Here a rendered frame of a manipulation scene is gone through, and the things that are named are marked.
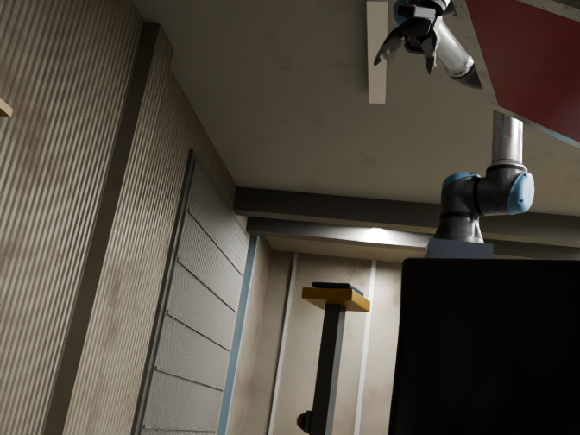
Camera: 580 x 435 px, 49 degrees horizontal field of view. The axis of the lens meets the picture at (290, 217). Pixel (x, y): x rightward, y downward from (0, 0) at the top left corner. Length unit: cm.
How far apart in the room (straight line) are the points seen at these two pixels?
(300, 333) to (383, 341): 119
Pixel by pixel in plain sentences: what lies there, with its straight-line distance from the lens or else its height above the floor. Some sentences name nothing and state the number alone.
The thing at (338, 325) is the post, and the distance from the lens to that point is 153.
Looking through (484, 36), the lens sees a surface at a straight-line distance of 150.
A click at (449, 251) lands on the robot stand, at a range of 187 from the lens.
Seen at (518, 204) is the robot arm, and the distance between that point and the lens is 191.
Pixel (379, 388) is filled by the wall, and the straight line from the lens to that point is 925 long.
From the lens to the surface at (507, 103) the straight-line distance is 174.
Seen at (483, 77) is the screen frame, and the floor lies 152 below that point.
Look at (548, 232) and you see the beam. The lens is 717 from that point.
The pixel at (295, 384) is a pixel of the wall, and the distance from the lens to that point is 933.
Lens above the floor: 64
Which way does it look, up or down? 18 degrees up
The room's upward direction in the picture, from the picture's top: 8 degrees clockwise
